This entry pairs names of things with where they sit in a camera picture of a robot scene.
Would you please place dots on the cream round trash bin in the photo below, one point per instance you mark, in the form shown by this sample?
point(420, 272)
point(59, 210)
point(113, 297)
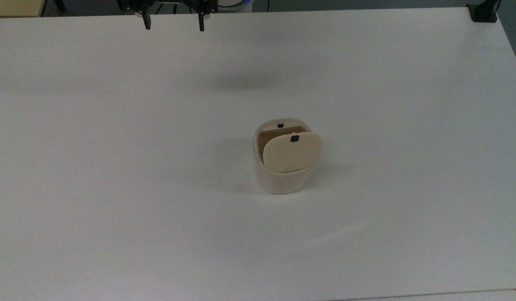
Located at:
point(283, 184)

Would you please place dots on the cream trash bin lid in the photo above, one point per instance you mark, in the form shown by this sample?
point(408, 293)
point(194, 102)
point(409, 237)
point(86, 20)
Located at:
point(289, 154)

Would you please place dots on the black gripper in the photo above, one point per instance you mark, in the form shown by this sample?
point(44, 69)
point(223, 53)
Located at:
point(132, 4)

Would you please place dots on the black table clamp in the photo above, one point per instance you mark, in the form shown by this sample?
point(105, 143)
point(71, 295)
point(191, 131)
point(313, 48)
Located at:
point(483, 14)

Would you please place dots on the white adjoining table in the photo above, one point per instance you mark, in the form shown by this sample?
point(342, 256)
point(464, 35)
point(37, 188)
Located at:
point(450, 297)

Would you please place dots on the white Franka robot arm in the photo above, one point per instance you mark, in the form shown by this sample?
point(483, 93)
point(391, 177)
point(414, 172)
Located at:
point(237, 3)

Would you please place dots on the yellow wooden board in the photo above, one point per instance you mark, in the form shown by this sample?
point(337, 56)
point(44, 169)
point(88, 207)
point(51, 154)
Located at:
point(15, 7)

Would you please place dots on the black stand leg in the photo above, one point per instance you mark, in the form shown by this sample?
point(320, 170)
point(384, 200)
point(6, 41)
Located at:
point(59, 4)

